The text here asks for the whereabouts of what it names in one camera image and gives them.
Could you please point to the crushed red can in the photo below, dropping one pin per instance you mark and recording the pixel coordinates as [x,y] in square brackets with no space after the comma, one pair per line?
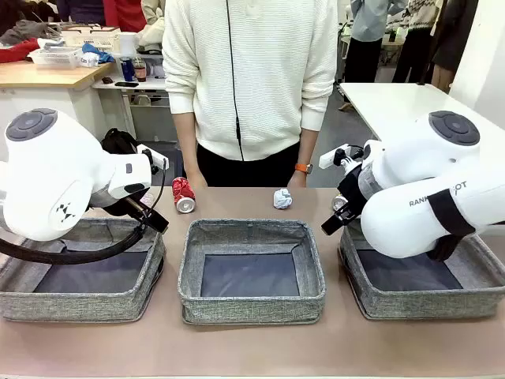
[182,191]

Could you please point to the person in red top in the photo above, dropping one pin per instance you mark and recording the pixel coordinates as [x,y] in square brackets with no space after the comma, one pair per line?
[124,13]

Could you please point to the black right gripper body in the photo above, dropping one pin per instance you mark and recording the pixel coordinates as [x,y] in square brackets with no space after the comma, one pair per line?
[353,189]

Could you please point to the white slotted crate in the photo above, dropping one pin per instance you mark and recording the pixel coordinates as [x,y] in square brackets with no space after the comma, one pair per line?
[92,39]

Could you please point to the person's right hand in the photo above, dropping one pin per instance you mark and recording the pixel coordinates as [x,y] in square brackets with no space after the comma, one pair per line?
[196,181]

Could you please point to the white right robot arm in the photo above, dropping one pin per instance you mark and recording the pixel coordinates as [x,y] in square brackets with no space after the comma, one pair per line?
[418,166]

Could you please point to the white shelf desk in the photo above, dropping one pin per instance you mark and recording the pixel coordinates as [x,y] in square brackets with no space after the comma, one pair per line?
[150,85]

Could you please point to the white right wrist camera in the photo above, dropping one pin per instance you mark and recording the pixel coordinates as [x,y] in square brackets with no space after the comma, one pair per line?
[333,158]

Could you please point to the white paper ball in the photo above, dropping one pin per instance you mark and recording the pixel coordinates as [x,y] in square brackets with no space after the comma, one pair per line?
[283,198]

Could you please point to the person's left hand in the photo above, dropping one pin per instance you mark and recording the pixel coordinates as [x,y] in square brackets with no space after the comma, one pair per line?
[298,181]

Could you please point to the large white table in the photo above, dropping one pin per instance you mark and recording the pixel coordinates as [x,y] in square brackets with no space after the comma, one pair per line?
[394,106]

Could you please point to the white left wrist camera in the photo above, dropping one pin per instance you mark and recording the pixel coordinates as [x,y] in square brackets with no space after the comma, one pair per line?
[155,158]

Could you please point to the cola bottle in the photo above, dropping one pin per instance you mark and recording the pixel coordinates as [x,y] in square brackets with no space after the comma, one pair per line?
[140,71]

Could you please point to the person in navy top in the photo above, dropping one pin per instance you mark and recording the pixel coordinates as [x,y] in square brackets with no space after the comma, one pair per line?
[79,10]

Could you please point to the grey fabric basket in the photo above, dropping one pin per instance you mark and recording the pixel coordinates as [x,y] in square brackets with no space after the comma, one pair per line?
[79,308]
[426,304]
[248,312]

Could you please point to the black backpack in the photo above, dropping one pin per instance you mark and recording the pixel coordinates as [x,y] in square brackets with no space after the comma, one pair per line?
[118,141]

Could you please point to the white printed bag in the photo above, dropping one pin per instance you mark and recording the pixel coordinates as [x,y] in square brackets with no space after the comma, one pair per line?
[89,60]

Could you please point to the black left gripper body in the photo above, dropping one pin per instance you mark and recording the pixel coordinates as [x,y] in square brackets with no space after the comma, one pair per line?
[126,207]

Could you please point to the black phone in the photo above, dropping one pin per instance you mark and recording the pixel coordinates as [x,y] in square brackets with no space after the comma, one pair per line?
[127,84]

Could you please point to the person's right forearm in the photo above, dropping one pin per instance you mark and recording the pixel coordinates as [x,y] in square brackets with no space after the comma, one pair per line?
[184,146]

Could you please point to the red cloth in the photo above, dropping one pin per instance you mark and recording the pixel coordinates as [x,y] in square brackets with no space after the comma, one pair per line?
[13,51]

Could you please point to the grey clothes pile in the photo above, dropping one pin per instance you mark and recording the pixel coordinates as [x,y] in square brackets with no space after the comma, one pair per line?
[27,31]

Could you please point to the crushed black can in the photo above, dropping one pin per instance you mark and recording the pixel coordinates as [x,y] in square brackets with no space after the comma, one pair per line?
[337,203]

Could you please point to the white plastic basket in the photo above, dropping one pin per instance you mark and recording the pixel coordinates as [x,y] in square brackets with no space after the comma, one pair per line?
[55,59]

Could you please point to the orange wrist watch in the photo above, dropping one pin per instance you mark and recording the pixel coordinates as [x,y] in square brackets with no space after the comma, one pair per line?
[304,168]

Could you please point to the person in dark coat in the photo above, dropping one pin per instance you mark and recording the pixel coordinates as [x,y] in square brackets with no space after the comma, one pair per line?
[453,35]

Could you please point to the person in white sweater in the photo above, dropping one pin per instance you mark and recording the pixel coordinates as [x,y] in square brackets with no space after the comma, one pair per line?
[272,71]

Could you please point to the person in patterned sweater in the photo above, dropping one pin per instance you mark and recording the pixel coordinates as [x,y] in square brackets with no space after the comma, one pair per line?
[416,39]

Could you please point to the person's left forearm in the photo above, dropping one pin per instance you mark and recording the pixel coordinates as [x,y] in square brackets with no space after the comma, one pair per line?
[307,146]

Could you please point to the blue cloth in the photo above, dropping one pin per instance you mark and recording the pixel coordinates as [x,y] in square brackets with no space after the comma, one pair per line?
[103,55]

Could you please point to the wooden top desk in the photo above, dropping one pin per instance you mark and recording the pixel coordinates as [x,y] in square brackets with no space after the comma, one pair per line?
[47,77]

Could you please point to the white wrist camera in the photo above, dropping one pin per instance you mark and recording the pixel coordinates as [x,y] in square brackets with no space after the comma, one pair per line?
[333,158]
[155,158]

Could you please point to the blue drink bottle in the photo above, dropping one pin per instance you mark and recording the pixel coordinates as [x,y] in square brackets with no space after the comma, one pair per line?
[127,70]

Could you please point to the white cup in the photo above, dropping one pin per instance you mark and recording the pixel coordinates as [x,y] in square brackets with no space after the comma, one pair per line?
[128,43]

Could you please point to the person in light blue shirt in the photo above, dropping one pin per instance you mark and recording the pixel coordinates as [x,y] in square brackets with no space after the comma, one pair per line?
[369,39]

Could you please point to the small black item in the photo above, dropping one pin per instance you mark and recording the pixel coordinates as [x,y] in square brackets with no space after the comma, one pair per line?
[107,80]

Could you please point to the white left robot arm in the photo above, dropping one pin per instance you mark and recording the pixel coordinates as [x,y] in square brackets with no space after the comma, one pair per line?
[51,166]

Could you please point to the cream cloth bag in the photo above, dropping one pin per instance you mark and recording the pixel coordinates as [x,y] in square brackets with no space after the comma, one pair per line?
[152,37]

